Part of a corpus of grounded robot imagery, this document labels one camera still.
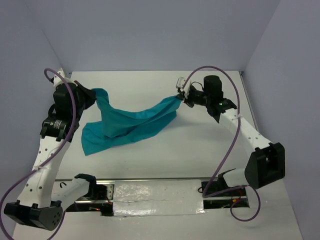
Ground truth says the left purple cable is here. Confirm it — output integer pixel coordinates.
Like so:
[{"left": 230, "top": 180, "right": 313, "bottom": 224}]
[{"left": 0, "top": 67, "right": 77, "bottom": 240}]

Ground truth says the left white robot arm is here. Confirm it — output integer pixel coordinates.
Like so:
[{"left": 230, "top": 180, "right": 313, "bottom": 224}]
[{"left": 4, "top": 81, "right": 98, "bottom": 231}]

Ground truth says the silver taped panel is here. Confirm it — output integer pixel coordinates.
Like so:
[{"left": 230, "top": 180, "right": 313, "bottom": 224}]
[{"left": 113, "top": 179, "right": 205, "bottom": 217}]

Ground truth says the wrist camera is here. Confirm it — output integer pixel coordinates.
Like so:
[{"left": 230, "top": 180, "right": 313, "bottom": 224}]
[
  {"left": 175, "top": 77, "right": 191, "bottom": 104},
  {"left": 51, "top": 68, "right": 66, "bottom": 87}
]

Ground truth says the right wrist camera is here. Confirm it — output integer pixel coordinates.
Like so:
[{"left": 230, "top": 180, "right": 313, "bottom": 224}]
[{"left": 175, "top": 77, "right": 191, "bottom": 104}]

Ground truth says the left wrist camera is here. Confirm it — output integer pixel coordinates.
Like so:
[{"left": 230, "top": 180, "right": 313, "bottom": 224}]
[{"left": 51, "top": 68, "right": 66, "bottom": 87}]

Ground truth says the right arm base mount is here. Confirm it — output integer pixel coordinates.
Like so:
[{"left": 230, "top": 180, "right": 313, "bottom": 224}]
[{"left": 197, "top": 180, "right": 249, "bottom": 210}]

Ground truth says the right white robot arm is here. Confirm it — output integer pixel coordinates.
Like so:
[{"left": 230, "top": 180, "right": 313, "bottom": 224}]
[{"left": 176, "top": 75, "right": 285, "bottom": 196}]

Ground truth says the teal t shirt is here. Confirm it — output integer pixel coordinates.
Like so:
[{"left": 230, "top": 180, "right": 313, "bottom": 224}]
[{"left": 81, "top": 88, "right": 182, "bottom": 156}]

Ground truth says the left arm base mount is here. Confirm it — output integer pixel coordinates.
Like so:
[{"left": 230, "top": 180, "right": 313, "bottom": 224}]
[{"left": 65, "top": 183, "right": 115, "bottom": 216}]

